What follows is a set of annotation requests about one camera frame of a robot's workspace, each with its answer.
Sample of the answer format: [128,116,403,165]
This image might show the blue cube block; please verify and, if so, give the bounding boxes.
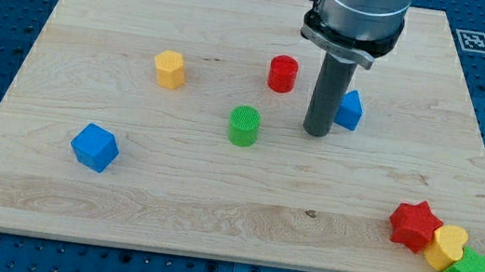
[71,123,119,173]

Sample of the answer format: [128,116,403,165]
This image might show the green cylinder block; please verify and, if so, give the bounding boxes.
[227,105,261,147]

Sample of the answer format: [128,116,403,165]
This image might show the yellow hexagon block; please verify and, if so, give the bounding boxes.
[154,50,185,89]

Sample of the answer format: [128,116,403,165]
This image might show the red cylinder block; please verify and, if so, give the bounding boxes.
[267,55,299,93]

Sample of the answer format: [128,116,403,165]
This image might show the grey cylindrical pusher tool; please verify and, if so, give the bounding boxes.
[303,53,356,137]

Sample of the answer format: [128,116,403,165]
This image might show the wooden board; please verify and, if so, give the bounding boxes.
[0,0,485,272]

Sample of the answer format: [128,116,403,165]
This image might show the white fiducial marker tag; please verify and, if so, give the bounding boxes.
[455,29,485,54]

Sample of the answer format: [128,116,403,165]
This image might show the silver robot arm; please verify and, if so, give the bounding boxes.
[301,0,412,70]

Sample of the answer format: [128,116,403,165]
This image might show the blue triangle block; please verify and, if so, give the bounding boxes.
[334,89,364,131]

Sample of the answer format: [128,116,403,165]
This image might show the red star block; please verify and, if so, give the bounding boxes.
[389,200,443,253]

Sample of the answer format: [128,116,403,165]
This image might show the yellow heart block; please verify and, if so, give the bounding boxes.
[423,225,469,272]

